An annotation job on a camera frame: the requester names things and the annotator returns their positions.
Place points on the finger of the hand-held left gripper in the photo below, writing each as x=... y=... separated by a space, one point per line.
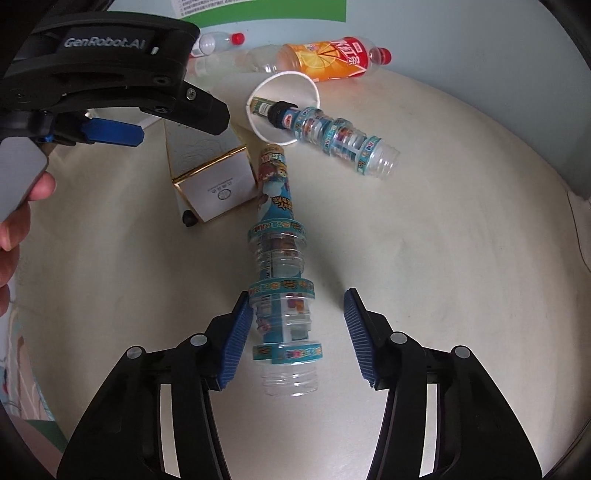
x=194 y=104
x=115 y=131

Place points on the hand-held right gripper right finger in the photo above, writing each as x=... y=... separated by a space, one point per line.
x=360 y=341

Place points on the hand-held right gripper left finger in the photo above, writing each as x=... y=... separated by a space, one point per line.
x=235 y=344

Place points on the clear water bottle red cap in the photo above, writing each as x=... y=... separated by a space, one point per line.
x=217 y=42

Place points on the blue label bottle cartoon top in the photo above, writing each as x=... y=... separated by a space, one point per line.
x=277 y=207

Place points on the orange label tea bottle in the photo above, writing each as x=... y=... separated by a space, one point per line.
x=323 y=60

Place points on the person's left hand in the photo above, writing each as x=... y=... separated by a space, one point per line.
x=9 y=235

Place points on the white box gold trim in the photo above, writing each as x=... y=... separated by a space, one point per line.
x=217 y=184

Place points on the white paper cup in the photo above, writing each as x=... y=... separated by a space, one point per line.
x=295 y=87

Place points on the blue label bottle black top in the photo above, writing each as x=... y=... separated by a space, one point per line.
x=341 y=138

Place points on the pale printed cloth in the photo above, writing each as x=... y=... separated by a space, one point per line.
x=18 y=369

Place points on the green and white wall poster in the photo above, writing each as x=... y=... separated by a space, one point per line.
x=277 y=9

